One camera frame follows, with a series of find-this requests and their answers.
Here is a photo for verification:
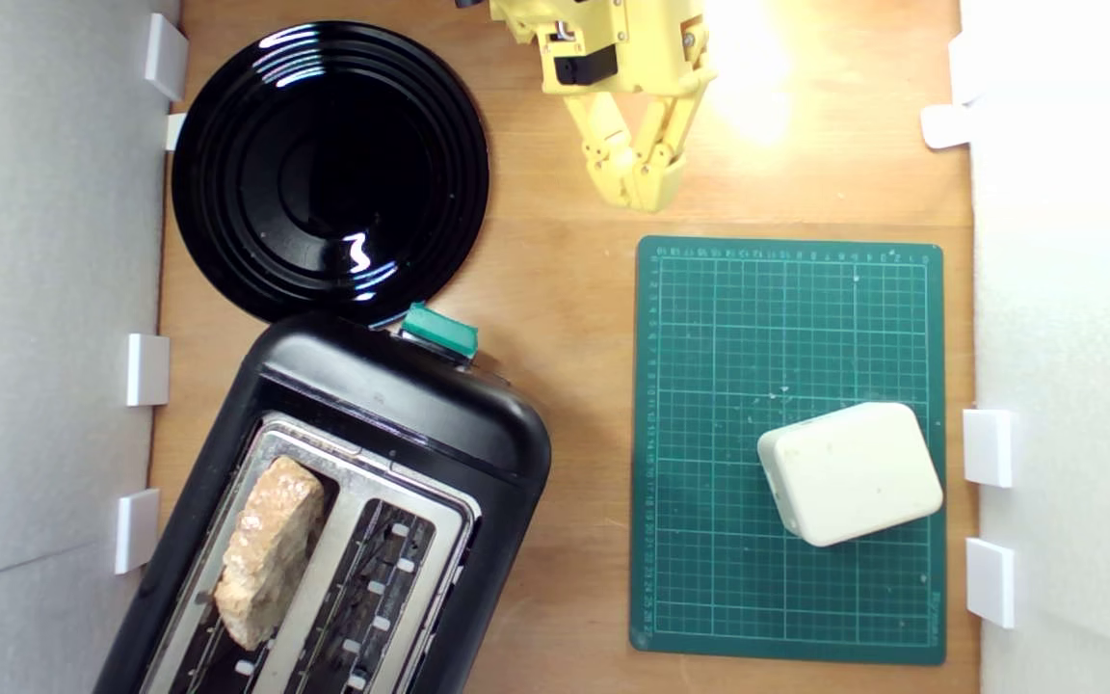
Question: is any brown bread slice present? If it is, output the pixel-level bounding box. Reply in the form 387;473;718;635
213;455;327;652

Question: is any green toaster lever knob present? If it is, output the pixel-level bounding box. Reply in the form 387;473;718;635
401;302;481;362

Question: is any black two-slot toaster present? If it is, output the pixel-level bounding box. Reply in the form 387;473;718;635
92;310;553;694

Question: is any green cutting mat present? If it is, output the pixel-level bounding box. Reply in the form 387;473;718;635
629;235;947;666

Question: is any black round plate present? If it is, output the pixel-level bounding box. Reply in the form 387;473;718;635
171;20;490;324

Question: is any white block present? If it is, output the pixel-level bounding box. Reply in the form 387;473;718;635
756;401;945;548

